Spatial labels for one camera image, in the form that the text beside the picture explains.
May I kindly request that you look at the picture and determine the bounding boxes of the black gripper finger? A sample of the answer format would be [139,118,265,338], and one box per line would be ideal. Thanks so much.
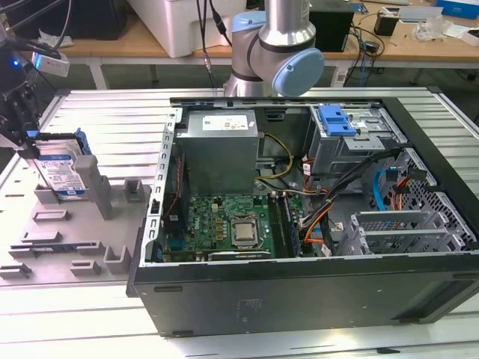
[16,111,40,160]

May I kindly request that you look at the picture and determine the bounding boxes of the hard disk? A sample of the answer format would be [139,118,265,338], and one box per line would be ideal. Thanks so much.
[22,127,93,203]

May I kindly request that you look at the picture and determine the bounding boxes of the orange red power wire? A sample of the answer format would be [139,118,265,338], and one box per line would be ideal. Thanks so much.
[388,167,427,211]

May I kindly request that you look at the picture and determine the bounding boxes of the metal disk bay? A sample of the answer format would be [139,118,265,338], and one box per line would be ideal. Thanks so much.
[338,147,478,257]

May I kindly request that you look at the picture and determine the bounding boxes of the crumpled white paper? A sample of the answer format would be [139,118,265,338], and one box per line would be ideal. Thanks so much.
[37,29,75,52]

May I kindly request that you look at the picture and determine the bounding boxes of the RAM stick with white label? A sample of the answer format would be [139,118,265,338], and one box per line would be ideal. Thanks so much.
[10,245,78,259]

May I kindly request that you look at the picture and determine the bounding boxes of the grey parts rack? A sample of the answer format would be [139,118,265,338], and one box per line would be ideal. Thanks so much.
[0,155,153,289]

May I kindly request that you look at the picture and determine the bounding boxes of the wooden desk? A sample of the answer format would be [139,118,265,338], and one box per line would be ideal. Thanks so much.
[0,0,479,90]

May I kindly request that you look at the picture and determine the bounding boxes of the large black box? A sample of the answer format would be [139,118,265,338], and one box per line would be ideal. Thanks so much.
[0,0,128,41]

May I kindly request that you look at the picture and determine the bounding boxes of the white foam box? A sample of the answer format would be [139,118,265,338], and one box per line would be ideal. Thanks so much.
[126,0,248,59]

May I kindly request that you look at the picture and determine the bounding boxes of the black case fan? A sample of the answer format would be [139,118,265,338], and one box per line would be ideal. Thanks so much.
[164,149,190,240]

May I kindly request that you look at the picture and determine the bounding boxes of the grey power supply unit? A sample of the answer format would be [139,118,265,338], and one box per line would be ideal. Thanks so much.
[175,110,261,197]

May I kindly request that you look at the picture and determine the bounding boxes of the green motherboard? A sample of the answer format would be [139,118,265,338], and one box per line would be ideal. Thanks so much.
[162,192,311,263]

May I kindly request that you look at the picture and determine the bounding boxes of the CPU socket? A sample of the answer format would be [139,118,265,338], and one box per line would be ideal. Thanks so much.
[228,215,263,249]

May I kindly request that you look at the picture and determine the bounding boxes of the silver CPU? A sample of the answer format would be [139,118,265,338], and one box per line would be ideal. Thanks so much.
[234,224,257,241]

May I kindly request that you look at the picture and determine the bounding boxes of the black RAM slot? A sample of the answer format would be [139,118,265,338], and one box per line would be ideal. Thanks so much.
[267,192,285,259]

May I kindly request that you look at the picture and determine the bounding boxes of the RAM stick with black chips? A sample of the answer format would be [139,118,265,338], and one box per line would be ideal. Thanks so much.
[283,192,302,259]

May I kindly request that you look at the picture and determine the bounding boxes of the blue drive cage latch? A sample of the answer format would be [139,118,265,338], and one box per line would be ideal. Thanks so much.
[317,105,360,138]

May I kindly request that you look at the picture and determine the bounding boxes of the metal optical drive cage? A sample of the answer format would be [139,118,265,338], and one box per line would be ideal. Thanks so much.
[305,104,407,177]

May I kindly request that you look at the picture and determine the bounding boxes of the black PC case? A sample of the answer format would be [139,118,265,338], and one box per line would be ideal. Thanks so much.
[126,96,479,340]

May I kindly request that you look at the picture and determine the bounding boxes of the black computer tower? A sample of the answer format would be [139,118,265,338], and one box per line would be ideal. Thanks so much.
[309,9,356,53]

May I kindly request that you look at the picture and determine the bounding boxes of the small black box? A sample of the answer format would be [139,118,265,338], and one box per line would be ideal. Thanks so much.
[373,10,398,37]

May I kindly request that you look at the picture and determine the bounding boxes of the flat grey box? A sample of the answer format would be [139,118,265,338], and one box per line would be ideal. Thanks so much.
[396,5,445,23]

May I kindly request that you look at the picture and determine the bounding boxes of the clear plastic bag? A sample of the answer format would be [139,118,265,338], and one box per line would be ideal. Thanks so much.
[411,16,454,42]

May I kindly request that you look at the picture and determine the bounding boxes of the blue cardboard box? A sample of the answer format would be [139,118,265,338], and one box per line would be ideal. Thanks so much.
[436,0,479,19]

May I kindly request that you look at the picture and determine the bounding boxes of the cable with metal plug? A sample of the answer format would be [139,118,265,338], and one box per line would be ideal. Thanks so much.
[196,0,235,90]

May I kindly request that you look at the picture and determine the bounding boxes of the yellow black wires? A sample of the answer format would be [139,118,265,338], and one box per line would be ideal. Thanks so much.
[256,132,295,184]

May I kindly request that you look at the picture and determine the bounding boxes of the multicolour power wires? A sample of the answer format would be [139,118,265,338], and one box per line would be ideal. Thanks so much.
[256,179,332,229]

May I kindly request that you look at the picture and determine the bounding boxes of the orange data wire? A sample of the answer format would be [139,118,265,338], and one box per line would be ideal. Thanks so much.
[303,220,326,248]

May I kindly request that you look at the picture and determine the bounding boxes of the black sleeved cable bundle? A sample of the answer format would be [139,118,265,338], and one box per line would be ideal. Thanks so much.
[299,147,407,229]

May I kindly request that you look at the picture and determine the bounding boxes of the thin blue cable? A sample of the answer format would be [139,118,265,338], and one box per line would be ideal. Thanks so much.
[357,35,370,89]

